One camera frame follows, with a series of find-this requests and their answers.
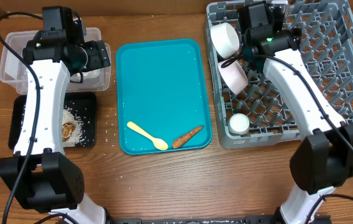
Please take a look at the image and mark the rice grains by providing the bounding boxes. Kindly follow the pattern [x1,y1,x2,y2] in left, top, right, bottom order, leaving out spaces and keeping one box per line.
[62,108,84,147]

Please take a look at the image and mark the brown food scraps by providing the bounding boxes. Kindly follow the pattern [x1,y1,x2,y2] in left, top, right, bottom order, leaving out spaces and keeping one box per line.
[62,123,75,142]

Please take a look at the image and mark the yellow plastic spoon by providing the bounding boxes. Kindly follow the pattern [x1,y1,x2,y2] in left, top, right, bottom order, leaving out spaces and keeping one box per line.
[127,121,168,151]

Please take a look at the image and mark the orange carrot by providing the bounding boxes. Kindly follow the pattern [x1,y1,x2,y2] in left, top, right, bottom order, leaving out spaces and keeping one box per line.
[172,126,204,149]

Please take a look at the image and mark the small white bowl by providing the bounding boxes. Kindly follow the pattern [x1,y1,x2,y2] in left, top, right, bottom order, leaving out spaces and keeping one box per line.
[210,22,240,59]

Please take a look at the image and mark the pink bowl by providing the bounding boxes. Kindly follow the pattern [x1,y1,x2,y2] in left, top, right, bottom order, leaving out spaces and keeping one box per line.
[218,61,249,95]

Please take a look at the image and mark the white cup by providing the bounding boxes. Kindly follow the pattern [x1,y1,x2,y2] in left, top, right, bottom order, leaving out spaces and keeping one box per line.
[228,113,250,135]

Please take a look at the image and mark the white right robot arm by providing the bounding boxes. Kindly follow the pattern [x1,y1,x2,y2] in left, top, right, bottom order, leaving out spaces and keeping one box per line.
[237,1,353,223]

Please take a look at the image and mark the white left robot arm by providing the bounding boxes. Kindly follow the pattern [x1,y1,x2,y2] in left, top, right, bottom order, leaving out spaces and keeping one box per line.
[0,37,111,223]

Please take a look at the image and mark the clear plastic waste bin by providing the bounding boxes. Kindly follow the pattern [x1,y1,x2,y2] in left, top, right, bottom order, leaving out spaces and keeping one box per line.
[0,30,111,95]

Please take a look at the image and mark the grey dishwasher rack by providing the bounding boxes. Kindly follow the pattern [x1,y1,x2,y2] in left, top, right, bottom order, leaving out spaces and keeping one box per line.
[206,1,353,149]

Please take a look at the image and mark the black tray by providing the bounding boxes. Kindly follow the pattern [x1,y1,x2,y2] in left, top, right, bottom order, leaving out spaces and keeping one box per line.
[8,92,97,150]

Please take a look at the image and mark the teal serving tray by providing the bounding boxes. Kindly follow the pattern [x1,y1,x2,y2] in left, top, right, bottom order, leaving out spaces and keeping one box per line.
[116,39,213,156]

